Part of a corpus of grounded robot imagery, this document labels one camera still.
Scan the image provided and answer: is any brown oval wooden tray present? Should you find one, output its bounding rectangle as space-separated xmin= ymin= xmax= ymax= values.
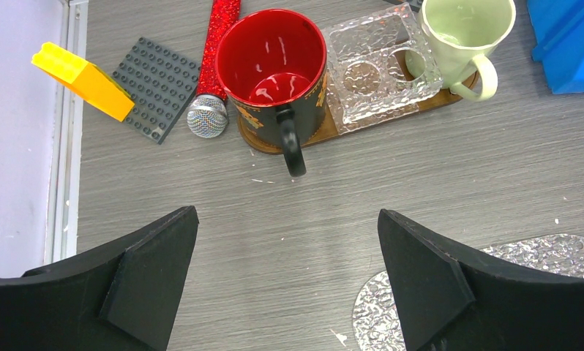
xmin=236 ymin=89 xmax=463 ymax=155

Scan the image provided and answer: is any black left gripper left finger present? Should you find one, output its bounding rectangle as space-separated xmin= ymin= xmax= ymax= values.
xmin=0 ymin=206 xmax=199 ymax=350

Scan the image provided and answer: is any light green mug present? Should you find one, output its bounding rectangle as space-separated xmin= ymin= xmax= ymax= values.
xmin=416 ymin=0 xmax=516 ymax=102

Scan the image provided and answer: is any red glitter toy microphone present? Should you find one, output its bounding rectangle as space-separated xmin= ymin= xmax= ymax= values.
xmin=187 ymin=0 xmax=241 ymax=138

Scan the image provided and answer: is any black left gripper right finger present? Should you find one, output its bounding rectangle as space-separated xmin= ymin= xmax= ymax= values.
xmin=378 ymin=209 xmax=584 ymax=350

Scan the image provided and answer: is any clear glass toothbrush holder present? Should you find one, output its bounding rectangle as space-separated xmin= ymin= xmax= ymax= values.
xmin=321 ymin=3 xmax=443 ymax=135

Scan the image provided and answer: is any dark grey studded baseplate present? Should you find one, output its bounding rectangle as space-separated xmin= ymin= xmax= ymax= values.
xmin=111 ymin=37 xmax=201 ymax=145

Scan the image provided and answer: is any grey baseplate with orange track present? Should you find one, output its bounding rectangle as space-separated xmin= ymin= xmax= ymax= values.
xmin=385 ymin=0 xmax=423 ymax=12

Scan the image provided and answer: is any yellow toy block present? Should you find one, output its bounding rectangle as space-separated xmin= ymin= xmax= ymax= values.
xmin=31 ymin=42 xmax=135 ymax=122

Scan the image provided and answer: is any blue plastic organizer bin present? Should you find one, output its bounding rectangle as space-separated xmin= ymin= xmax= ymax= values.
xmin=527 ymin=0 xmax=584 ymax=94

